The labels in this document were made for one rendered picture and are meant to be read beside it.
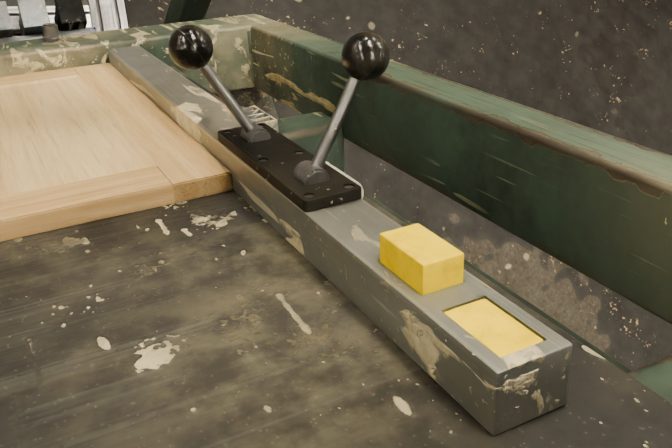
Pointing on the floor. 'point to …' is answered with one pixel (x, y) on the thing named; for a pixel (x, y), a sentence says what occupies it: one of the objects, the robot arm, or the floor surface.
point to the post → (186, 8)
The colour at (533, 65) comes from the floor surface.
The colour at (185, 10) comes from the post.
